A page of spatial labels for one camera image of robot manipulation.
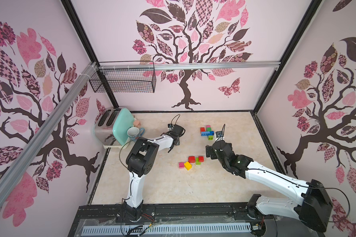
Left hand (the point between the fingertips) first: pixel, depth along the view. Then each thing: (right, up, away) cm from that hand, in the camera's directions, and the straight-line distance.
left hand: (171, 142), depth 103 cm
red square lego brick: (+23, +9, +4) cm, 25 cm away
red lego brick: (+14, -10, -11) cm, 20 cm away
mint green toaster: (-36, +11, -14) cm, 40 cm away
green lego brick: (+27, +9, +3) cm, 29 cm away
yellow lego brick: (+11, -13, -13) cm, 22 cm away
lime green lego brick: (+17, -11, -12) cm, 24 cm away
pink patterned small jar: (-23, +13, -4) cm, 27 cm away
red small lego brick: (+19, -8, -15) cm, 26 cm away
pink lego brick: (+28, +11, +8) cm, 31 cm away
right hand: (+26, +2, -21) cm, 34 cm away
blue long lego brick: (+26, +6, +1) cm, 27 cm away
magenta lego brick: (+7, -12, -15) cm, 21 cm away
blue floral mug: (-25, +7, -5) cm, 26 cm away
